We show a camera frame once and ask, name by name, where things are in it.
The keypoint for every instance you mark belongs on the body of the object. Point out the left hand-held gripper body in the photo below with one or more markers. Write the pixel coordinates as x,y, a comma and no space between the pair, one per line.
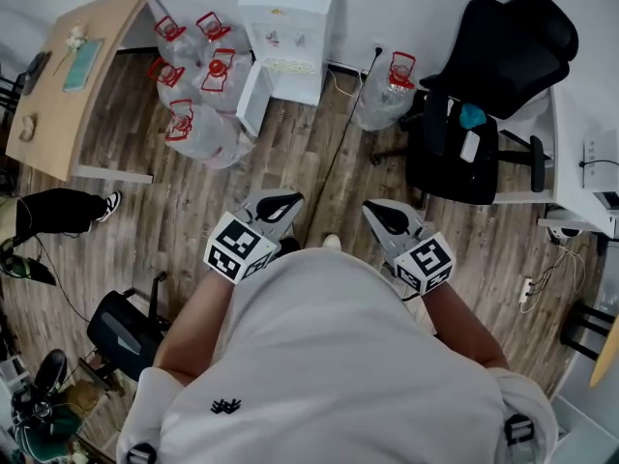
237,249

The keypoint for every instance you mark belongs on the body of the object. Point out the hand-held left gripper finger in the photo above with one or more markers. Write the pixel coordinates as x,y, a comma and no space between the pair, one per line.
285,194
285,216

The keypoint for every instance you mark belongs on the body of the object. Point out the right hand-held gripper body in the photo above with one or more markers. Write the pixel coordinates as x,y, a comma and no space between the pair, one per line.
425,264

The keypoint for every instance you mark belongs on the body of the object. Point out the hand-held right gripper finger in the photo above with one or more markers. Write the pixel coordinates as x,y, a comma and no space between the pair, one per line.
403,218
379,223

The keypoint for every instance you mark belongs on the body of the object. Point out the white water dispenser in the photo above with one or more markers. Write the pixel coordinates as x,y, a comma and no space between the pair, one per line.
290,12

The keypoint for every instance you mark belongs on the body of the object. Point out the person's right forearm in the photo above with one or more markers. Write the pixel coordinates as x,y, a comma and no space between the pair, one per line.
464,327

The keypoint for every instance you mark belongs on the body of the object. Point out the person's left forearm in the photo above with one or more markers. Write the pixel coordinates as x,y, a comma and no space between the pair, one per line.
193,331

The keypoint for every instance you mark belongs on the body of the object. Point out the person's white shoe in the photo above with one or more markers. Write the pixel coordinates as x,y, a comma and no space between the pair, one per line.
331,240

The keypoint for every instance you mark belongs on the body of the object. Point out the small white flat device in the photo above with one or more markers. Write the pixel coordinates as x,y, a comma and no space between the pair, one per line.
469,146

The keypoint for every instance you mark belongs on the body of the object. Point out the clear jug with red cap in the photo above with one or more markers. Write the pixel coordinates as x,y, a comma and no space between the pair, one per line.
181,46
387,99
217,71
208,133
215,29
167,74

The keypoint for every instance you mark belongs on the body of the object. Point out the white power strip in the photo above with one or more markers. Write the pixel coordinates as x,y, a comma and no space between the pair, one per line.
525,289

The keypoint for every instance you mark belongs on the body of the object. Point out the teal cloth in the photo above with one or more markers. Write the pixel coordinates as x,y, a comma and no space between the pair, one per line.
471,116

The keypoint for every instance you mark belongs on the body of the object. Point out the person's white shirt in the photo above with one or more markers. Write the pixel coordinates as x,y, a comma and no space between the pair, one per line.
314,356

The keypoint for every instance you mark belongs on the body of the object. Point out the white round device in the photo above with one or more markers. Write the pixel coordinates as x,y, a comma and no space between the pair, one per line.
562,227

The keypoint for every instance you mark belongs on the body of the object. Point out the grey box device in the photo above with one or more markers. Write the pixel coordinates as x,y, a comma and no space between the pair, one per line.
607,211

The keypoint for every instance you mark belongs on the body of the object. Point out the black mesh office chair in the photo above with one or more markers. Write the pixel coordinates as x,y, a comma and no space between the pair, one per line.
508,51

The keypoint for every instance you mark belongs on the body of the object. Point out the white desk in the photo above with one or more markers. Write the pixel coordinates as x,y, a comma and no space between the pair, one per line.
570,114

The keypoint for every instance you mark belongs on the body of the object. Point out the round wooden board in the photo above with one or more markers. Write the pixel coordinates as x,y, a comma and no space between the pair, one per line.
604,356

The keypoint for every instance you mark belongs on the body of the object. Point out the dark green bag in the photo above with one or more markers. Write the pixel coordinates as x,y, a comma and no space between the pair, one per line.
26,269

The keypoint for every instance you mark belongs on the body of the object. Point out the black round stool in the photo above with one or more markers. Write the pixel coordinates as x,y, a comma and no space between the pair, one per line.
50,370

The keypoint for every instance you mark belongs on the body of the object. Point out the light wooden table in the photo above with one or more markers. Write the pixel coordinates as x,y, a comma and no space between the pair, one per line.
48,104

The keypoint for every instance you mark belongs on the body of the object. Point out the teal desk pad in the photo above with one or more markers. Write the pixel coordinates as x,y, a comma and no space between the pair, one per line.
82,65

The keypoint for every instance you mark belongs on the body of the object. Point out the small beige object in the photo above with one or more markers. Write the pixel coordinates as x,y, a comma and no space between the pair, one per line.
27,128

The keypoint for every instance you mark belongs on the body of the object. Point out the green cloth bag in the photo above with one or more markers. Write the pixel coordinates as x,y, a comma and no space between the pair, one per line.
48,430

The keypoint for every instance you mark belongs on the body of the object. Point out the white flower sprig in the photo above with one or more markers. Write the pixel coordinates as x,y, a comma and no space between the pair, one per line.
75,39

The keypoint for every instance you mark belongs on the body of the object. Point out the black metal frame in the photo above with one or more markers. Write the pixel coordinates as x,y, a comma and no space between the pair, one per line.
582,327

